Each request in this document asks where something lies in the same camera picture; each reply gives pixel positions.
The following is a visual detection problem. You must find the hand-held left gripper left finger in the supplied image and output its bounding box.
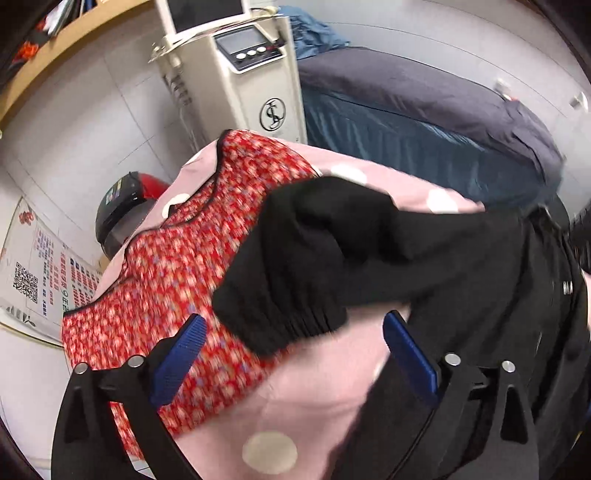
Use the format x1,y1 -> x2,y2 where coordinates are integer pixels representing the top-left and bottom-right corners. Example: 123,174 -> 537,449
51,314 -> 208,480

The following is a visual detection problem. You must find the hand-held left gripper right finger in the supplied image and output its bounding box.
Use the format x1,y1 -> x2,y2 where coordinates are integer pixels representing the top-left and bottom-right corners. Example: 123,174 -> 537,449
383,310 -> 539,480

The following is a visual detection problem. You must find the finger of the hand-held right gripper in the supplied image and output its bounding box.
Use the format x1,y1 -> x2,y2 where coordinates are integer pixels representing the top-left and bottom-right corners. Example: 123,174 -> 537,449
554,208 -> 591,301

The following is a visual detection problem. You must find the red floral dress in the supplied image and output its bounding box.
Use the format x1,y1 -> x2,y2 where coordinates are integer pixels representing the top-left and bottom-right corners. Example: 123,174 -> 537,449
61,130 -> 324,457

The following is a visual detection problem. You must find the black garment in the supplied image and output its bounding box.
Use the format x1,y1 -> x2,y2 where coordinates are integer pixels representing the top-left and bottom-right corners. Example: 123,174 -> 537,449
211,175 -> 591,480

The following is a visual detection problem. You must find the pink polka dot blanket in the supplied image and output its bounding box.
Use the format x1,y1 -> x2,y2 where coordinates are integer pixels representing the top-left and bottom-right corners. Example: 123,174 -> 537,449
95,138 -> 485,480

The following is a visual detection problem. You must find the red plastic container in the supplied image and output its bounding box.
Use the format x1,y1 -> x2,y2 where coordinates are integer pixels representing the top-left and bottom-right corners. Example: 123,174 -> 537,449
139,173 -> 171,204

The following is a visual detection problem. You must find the white beauty machine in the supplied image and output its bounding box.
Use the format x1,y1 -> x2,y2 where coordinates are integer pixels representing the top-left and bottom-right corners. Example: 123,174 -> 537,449
148,14 -> 309,145

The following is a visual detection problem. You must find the wooden shelf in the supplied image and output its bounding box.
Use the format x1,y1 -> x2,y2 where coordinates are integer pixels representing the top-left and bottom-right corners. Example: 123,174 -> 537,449
0,0 -> 153,125

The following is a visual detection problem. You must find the blue crumpled cloth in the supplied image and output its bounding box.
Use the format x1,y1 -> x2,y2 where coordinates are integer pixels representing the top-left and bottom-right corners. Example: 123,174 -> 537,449
277,6 -> 352,61

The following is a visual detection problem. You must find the white framed monitor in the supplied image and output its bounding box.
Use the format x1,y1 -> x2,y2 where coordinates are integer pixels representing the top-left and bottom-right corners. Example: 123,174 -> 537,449
156,0 -> 250,35

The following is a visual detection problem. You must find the wall poster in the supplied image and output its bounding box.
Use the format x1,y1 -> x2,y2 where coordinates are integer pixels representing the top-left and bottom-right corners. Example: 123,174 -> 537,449
0,196 -> 103,344

